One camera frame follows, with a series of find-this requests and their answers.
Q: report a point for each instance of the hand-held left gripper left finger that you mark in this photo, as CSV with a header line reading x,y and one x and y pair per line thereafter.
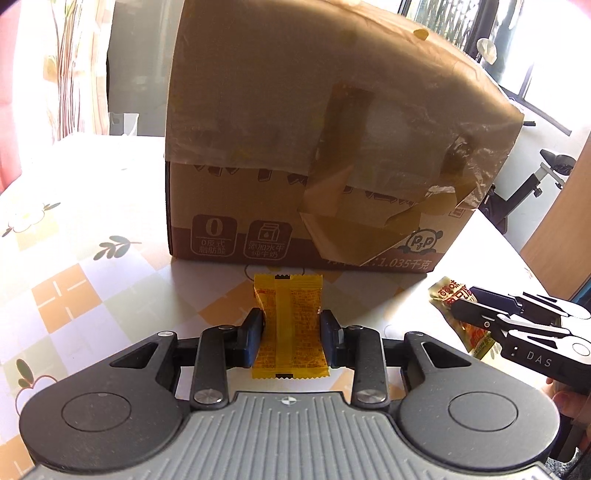
x,y
256,336

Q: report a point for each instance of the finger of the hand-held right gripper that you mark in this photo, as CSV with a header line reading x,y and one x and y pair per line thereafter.
x,y
489,302
521,328

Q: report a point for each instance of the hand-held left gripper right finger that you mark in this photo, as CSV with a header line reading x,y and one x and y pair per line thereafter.
x,y
328,338

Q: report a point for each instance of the yellow snack packet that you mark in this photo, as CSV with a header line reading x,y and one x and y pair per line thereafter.
x,y
291,323

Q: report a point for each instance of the gold snack packet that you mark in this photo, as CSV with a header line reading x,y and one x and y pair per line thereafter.
x,y
445,295

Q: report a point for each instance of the brown cardboard box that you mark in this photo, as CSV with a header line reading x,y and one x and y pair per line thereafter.
x,y
300,138

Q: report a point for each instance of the person's right hand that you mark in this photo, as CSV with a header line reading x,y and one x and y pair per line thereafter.
x,y
575,404

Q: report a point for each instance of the black exercise bike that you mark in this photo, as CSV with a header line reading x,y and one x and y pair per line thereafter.
x,y
521,194

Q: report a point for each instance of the brown wooden panel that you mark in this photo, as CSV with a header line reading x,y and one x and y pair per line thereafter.
x,y
570,221

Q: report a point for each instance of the black framed window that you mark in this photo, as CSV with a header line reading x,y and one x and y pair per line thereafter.
x,y
531,55

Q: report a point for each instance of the white hanging plastic bag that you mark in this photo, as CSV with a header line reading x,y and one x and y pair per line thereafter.
x,y
487,50

